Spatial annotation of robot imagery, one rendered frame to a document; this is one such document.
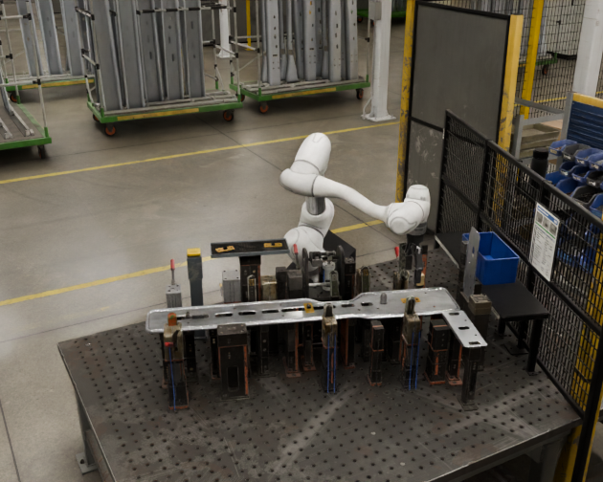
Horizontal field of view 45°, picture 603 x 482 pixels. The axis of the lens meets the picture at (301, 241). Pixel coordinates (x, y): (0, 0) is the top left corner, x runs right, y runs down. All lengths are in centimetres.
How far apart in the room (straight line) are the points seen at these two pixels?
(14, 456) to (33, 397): 52
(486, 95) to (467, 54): 34
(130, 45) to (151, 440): 726
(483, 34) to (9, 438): 397
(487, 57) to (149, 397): 338
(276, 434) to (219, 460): 25
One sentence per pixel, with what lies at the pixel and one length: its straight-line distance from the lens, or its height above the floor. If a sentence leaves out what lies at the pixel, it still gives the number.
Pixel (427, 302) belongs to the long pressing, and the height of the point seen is 100.
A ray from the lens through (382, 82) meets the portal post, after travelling 1014.
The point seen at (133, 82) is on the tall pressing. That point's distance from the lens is 975.
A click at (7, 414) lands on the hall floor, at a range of 454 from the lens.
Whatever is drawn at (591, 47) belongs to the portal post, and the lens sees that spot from 739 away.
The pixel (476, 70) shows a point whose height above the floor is 157.
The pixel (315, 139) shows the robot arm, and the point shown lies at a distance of 336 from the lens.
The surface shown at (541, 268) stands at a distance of 333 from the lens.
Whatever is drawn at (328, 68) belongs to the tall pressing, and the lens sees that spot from 1109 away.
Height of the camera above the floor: 259
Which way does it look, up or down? 24 degrees down
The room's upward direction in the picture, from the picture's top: straight up
